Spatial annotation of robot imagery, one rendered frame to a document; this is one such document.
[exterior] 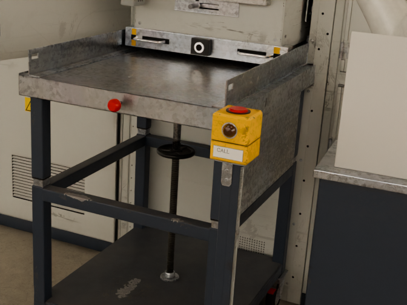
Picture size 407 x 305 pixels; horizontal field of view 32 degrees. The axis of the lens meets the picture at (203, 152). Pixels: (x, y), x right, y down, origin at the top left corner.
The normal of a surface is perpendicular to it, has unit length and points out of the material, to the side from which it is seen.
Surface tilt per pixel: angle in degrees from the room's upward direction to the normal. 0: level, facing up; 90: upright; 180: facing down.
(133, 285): 0
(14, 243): 0
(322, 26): 90
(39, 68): 90
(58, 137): 90
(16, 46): 90
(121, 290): 0
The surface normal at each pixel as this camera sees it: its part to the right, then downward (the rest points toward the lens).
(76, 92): -0.40, 0.26
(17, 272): 0.06, -0.95
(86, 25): 0.77, 0.24
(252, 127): 0.91, 0.18
